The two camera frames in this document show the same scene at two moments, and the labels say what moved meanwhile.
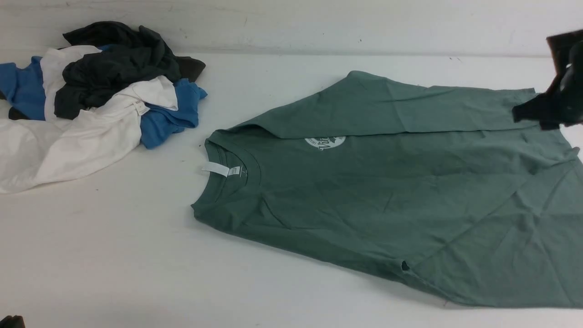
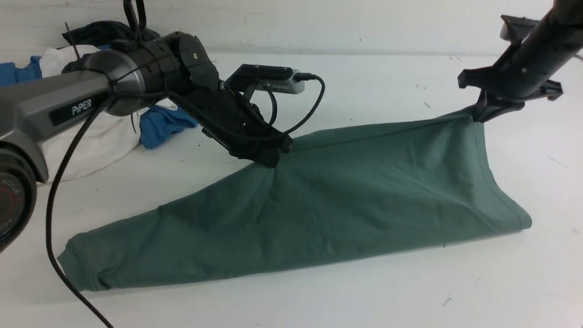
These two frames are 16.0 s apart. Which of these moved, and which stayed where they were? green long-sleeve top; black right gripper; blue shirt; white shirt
Moved: green long-sleeve top; black right gripper
Stayed: white shirt; blue shirt
